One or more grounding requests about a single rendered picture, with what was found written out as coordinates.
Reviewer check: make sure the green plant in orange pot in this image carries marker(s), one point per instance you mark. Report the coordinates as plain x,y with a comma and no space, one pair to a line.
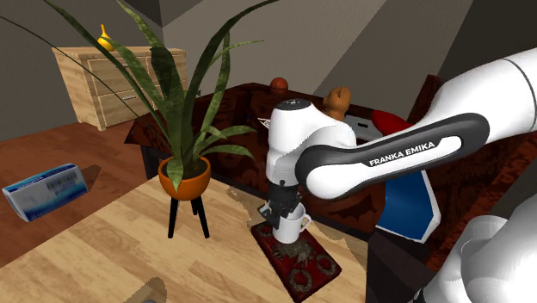
184,184

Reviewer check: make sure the dark robot stand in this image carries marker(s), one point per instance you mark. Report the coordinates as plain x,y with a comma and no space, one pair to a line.
394,272

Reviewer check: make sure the orange ball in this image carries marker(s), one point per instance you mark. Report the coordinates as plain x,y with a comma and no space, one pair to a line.
279,84

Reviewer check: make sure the brown teddy bear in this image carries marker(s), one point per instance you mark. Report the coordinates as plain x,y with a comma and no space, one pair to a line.
337,103

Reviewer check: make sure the light wooden chest of drawers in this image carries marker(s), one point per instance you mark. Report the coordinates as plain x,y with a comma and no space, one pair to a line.
111,98

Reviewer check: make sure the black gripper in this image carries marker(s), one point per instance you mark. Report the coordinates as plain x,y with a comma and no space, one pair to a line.
283,197

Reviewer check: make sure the grey flat rectangular object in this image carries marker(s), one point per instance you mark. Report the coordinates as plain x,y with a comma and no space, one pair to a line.
363,127

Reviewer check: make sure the dark red patterned book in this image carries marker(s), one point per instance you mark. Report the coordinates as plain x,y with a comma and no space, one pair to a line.
308,268

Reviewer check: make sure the red pillow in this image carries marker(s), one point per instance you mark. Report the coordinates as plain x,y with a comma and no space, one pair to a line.
390,121

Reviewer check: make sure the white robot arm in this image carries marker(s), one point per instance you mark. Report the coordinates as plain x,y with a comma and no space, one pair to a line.
461,105

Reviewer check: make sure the white mug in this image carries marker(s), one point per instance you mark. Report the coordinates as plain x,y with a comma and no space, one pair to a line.
288,231

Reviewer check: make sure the yellow vase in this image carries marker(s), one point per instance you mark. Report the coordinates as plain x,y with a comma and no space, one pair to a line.
105,42

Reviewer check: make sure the blue and white box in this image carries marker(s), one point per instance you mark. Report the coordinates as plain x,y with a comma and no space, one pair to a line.
44,191

